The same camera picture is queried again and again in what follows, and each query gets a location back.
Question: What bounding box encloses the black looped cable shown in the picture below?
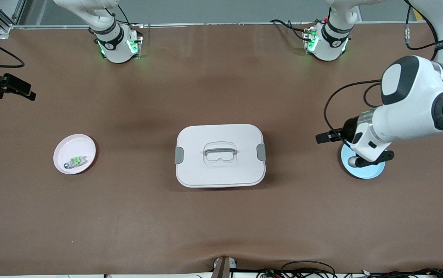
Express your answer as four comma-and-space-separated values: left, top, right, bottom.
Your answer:
281, 261, 336, 278

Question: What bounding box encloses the black left base cable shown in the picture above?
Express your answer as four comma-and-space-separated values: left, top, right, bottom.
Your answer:
271, 19, 312, 41

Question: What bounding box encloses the light blue round plate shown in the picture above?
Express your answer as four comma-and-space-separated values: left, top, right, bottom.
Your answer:
341, 141, 386, 180

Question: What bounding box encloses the pink round plate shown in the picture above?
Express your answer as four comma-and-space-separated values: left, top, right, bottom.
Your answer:
53, 134, 97, 175

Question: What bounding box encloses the white lidded container box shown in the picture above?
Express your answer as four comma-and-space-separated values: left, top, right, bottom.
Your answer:
175, 124, 267, 188

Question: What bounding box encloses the black right base cable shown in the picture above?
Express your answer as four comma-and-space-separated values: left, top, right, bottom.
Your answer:
105, 0, 144, 27

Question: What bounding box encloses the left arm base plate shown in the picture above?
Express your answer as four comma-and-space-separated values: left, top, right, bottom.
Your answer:
302, 26, 317, 51

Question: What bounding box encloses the silver table edge rail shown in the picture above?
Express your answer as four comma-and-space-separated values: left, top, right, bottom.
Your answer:
0, 21, 426, 31

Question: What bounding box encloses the black base cable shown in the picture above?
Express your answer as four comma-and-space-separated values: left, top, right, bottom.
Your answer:
271, 19, 312, 41
105, 0, 144, 27

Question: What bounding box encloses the upright aluminium frame post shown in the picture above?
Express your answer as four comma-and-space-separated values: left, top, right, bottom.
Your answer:
13, 0, 27, 24

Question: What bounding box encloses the coloured wire bundle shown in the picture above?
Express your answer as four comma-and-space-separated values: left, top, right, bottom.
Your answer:
256, 268, 283, 278

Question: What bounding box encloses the black cable bundle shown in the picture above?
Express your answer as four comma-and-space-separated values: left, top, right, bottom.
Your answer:
360, 268, 443, 278

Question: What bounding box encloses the green and white switch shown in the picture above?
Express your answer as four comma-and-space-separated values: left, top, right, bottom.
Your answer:
64, 155, 87, 170

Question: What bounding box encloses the brown table mat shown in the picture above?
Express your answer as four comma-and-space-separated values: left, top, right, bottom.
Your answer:
0, 21, 443, 276

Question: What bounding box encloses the metal table clamp bracket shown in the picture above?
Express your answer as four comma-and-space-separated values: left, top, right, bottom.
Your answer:
212, 256, 238, 278

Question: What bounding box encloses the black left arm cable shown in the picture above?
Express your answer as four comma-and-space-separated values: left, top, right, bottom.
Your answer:
324, 0, 438, 145

